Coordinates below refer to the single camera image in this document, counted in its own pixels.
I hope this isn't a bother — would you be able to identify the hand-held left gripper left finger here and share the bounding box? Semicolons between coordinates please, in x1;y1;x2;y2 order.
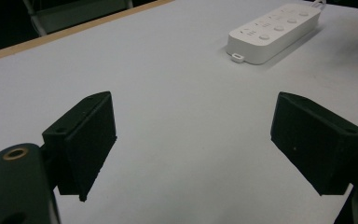
41;91;118;203

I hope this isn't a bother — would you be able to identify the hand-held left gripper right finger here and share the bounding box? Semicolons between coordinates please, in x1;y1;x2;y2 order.
269;91;358;197

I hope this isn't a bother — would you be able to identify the white power strip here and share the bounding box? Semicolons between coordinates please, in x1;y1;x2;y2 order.
226;3;323;65

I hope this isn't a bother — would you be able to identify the metal stand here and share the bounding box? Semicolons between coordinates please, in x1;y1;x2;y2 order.
21;0;134;37

